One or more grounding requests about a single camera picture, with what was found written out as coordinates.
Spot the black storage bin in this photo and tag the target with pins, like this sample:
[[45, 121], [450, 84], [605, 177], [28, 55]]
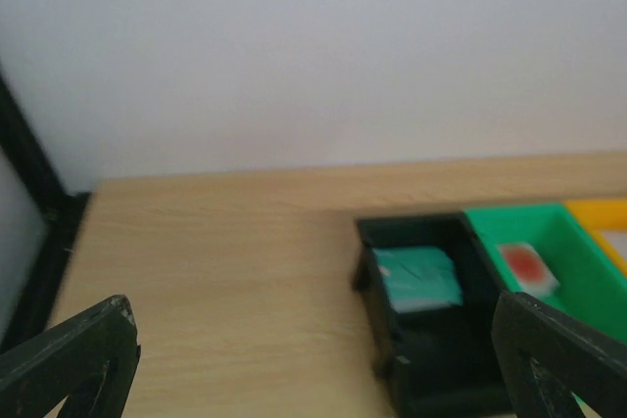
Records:
[[440, 362]]

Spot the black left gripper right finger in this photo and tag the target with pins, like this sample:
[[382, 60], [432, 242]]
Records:
[[549, 360]]

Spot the green storage bin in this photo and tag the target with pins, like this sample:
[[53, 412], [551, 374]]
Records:
[[592, 290]]

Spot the black frame post left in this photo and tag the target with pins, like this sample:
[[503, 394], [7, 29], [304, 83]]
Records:
[[40, 221]]

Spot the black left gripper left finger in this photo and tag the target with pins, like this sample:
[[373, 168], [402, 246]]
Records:
[[85, 365]]

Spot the red white card green bin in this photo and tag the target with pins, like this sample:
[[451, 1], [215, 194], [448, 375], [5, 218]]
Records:
[[529, 269]]

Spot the teal card in black bin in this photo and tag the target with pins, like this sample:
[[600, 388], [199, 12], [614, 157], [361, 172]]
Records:
[[418, 278]]

